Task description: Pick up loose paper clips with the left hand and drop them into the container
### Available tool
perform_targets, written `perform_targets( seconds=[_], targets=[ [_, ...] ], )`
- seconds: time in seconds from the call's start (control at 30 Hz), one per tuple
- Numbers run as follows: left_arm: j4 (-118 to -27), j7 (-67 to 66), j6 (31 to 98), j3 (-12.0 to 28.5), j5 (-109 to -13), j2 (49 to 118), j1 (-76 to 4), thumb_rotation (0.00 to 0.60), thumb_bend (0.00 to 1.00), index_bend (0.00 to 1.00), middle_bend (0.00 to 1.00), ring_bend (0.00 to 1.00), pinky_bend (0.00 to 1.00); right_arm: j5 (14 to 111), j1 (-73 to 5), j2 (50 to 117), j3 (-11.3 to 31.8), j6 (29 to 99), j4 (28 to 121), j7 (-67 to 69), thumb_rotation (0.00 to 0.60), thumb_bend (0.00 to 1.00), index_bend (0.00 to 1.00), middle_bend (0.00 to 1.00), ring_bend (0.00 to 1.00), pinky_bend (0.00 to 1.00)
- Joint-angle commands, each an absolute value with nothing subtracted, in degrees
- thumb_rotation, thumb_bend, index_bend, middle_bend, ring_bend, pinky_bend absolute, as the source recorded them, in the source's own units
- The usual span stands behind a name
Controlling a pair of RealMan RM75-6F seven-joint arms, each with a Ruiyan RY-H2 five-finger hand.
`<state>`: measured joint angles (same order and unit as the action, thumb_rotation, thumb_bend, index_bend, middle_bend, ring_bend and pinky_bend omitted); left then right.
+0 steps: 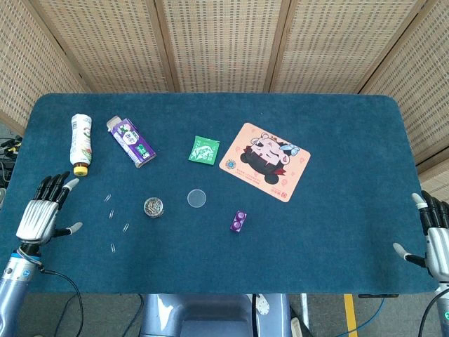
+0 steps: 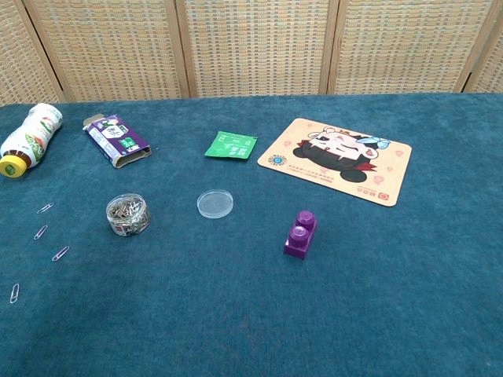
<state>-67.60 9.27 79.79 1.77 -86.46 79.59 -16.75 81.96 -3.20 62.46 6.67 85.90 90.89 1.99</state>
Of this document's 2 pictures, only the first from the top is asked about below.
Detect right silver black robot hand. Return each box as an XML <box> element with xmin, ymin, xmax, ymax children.
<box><xmin>392</xmin><ymin>191</ymin><xmax>449</xmax><ymax>282</ymax></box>

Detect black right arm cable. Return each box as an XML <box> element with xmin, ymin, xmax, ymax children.
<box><xmin>415</xmin><ymin>287</ymin><xmax>439</xmax><ymax>337</ymax></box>

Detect grey blue robot torso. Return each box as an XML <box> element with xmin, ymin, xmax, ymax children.
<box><xmin>138</xmin><ymin>293</ymin><xmax>294</xmax><ymax>337</ymax></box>

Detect bamboo folding screen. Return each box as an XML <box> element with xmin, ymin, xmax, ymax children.
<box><xmin>0</xmin><ymin>0</ymin><xmax>449</xmax><ymax>197</ymax></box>

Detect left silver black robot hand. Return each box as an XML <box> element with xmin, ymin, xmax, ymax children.
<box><xmin>15</xmin><ymin>171</ymin><xmax>83</xmax><ymax>246</ymax></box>

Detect small purple box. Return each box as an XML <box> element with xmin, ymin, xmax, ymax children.
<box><xmin>229</xmin><ymin>209</ymin><xmax>248</xmax><ymax>234</ymax></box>

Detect green sachet packet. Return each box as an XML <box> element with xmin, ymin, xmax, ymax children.
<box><xmin>187</xmin><ymin>135</ymin><xmax>221</xmax><ymax>166</ymax></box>

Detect black cable bundle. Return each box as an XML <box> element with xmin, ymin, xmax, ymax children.
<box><xmin>0</xmin><ymin>136</ymin><xmax>24</xmax><ymax>190</ymax></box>

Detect clear round plastic lid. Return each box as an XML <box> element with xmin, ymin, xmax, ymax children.
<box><xmin>187</xmin><ymin>188</ymin><xmax>207</xmax><ymax>209</ymax></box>

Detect blue floor cable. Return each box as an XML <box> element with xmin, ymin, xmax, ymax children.
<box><xmin>350</xmin><ymin>297</ymin><xmax>386</xmax><ymax>337</ymax></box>

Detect purple drink carton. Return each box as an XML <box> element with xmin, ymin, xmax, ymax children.
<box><xmin>106</xmin><ymin>117</ymin><xmax>157</xmax><ymax>169</ymax></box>

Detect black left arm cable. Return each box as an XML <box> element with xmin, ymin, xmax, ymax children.
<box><xmin>36</xmin><ymin>266</ymin><xmax>85</xmax><ymax>337</ymax></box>

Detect white table leg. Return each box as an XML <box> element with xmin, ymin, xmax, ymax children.
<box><xmin>300</xmin><ymin>293</ymin><xmax>311</xmax><ymax>329</ymax></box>

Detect blue felt table cover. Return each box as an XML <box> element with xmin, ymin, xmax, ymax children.
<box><xmin>0</xmin><ymin>92</ymin><xmax>441</xmax><ymax>296</ymax></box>

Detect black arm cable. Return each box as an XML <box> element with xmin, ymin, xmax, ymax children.
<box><xmin>415</xmin><ymin>287</ymin><xmax>439</xmax><ymax>337</ymax></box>
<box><xmin>36</xmin><ymin>266</ymin><xmax>85</xmax><ymax>337</ymax></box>

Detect white bottle yellow cap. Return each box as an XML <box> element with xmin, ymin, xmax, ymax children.
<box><xmin>69</xmin><ymin>112</ymin><xmax>93</xmax><ymax>176</ymax></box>

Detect small silver round tin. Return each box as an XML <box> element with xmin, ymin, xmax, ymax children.
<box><xmin>142</xmin><ymin>197</ymin><xmax>166</xmax><ymax>218</ymax></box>

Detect pink cartoon mouse pad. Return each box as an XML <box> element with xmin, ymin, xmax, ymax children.
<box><xmin>218</xmin><ymin>121</ymin><xmax>312</xmax><ymax>204</ymax></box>

